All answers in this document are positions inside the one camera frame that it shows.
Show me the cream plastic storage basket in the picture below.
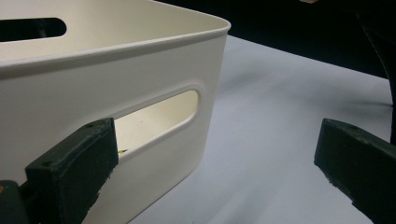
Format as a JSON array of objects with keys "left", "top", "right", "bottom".
[{"left": 0, "top": 0, "right": 232, "bottom": 224}]

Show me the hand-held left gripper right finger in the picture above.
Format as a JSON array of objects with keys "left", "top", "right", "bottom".
[{"left": 313, "top": 118, "right": 396, "bottom": 224}]

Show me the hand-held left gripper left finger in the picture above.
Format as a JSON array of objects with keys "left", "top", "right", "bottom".
[{"left": 18, "top": 117, "right": 120, "bottom": 224}]

